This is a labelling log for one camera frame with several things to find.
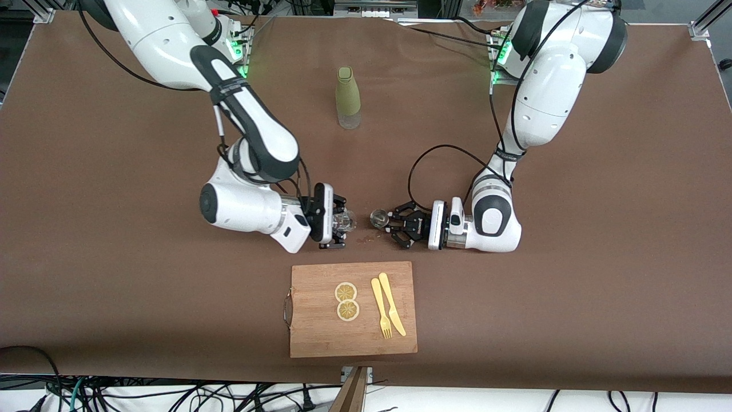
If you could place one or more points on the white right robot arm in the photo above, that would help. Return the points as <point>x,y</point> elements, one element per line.
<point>251,120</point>

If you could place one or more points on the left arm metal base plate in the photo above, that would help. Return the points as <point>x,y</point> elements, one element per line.
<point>496,77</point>

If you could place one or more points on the lemon slice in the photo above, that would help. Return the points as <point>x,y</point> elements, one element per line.
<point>345,292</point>
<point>347,311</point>

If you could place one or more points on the small metal bracket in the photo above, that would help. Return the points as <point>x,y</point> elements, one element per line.
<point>369,373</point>

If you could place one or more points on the green sleeved glass bottle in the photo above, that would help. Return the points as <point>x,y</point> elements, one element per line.
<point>347,94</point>

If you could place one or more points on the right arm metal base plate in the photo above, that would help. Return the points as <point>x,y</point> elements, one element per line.
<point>246,51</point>

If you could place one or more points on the wooden post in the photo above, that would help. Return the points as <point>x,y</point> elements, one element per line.
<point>350,395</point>

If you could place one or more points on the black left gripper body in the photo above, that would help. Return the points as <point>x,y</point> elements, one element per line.
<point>419,226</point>

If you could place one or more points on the yellow plastic knife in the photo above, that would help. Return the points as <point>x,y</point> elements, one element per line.
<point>392,303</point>

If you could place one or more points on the brown table cover mat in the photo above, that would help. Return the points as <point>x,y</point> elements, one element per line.
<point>114,229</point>

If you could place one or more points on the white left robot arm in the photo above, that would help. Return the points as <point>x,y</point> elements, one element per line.
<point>549,86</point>

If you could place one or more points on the yellow plastic fork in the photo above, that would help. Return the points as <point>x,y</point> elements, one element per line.
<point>380,303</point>

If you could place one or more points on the grey power strip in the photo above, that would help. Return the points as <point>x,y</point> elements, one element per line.
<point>374,8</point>

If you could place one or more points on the steel jigger measuring cup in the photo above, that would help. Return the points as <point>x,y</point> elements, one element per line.
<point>380,218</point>

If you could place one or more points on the clear glass shaker cup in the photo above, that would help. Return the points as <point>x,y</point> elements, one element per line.
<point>346,221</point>

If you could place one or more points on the aluminium frame profile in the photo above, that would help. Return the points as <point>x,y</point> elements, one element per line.
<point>43,14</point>
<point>709,23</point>

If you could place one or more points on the wooden cutting board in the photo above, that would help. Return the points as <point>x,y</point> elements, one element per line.
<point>320,337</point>

